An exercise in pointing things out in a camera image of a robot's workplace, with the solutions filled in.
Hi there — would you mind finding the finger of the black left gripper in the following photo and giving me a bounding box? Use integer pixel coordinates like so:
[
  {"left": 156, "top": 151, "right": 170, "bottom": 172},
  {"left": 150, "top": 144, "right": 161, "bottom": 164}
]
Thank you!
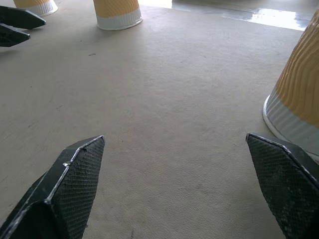
[
  {"left": 0, "top": 23, "right": 31, "bottom": 48},
  {"left": 0, "top": 5, "right": 47, "bottom": 30}
]

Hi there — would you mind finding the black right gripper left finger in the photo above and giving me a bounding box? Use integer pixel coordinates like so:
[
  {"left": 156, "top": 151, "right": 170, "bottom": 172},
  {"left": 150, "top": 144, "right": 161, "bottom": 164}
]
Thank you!
[{"left": 0, "top": 135, "right": 106, "bottom": 239}]

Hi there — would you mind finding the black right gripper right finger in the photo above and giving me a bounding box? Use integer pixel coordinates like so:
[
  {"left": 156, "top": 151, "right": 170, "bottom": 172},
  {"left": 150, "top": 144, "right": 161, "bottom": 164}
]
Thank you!
[{"left": 245, "top": 133, "right": 319, "bottom": 239}]

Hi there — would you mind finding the orange and white paper cup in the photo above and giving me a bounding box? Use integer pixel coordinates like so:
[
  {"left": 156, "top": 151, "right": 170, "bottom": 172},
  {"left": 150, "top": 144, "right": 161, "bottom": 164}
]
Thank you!
[
  {"left": 262, "top": 7, "right": 319, "bottom": 162},
  {"left": 93, "top": 0, "right": 144, "bottom": 31},
  {"left": 12, "top": 0, "right": 59, "bottom": 17}
]

